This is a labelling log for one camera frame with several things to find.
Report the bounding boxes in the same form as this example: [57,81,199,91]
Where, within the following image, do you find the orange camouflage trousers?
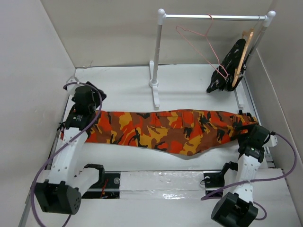
[60,108,259,161]

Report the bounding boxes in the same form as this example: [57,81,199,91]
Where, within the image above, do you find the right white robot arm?
[211,124,270,227]

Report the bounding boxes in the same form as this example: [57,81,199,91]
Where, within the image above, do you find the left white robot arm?
[34,82,106,215]

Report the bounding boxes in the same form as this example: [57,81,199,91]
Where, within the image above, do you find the wooden clothes hanger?
[232,28,254,88]

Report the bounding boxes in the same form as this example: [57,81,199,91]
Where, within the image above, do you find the black white patterned garment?
[206,38,246,93]

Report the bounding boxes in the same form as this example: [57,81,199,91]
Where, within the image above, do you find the white metal clothes rack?
[149,9,276,109]

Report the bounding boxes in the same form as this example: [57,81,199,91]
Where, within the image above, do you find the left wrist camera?
[63,79,80,96]

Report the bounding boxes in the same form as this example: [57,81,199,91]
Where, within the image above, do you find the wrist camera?
[63,79,80,96]
[264,133,278,147]

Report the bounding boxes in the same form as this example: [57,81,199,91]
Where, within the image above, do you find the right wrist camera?
[264,133,278,147]

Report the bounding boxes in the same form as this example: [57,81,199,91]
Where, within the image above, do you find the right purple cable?
[200,132,298,220]

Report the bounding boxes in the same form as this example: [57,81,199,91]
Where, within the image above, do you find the purple cable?
[30,81,104,227]
[200,132,298,220]

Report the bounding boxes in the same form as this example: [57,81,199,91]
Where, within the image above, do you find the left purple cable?
[30,81,104,227]

